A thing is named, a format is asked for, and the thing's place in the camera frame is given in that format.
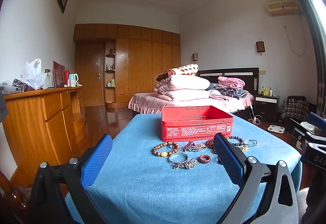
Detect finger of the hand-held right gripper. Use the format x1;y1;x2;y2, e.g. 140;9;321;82
307;111;326;135
285;118;326;149

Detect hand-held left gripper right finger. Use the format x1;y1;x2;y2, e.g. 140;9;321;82
213;133;299;224

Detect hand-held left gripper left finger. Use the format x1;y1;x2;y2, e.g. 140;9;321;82
31;134;113;224

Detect multicolour dark bead bracelet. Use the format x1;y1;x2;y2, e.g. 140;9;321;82
227;136;245;147

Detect amber bead bracelet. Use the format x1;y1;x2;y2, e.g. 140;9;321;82
205;139;217;154

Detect silver charm bracelet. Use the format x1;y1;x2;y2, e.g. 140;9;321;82
173;158;198;170

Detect red tin box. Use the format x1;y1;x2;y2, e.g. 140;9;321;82
161;105;234;142

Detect wooden bead bracelet yellow bead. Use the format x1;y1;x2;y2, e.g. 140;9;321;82
152;141;180;158

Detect white bathroom scale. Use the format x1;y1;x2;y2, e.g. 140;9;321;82
267;125;287;134

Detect plaid bag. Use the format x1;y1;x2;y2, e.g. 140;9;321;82
281;96;310;121

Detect dark nightstand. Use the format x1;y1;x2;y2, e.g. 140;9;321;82
255;95;281;121

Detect silver pink wrist watch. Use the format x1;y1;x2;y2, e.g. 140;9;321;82
183;140;207;152

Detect blue tablecloth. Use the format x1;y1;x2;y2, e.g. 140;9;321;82
65;113;303;224

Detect folded plaid clothes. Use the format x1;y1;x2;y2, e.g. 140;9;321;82
216;87;247;100

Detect wooden dresser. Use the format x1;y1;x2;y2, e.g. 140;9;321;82
0;86;86;184

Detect bed with pink bedspread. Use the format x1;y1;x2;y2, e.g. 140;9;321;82
128;92;255;115

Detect folded pink clothes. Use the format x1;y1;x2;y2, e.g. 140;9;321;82
218;76;245;89

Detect wooden door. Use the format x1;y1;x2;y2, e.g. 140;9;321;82
75;45;105;107

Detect dark bed headboard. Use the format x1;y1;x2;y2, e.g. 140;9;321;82
196;68;260;92

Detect folded pink quilts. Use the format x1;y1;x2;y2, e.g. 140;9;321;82
155;75;211;102

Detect brown spotted blanket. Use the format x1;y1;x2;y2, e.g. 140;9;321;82
156;64;199;81

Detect wooden wardrobe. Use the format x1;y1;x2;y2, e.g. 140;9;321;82
74;24;181;109

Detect dark patterned cloth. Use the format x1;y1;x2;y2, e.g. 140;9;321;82
12;79;36;92

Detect white plastic bag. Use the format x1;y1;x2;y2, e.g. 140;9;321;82
22;58;46;90

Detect white charger cable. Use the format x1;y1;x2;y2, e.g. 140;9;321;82
248;104;261;124

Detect white wall cable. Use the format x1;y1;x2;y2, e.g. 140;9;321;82
284;14;306;57

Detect red picture frame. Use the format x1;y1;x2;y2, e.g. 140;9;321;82
53;61;67;88

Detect wall air conditioner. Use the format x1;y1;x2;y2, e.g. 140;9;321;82
266;0;300;16

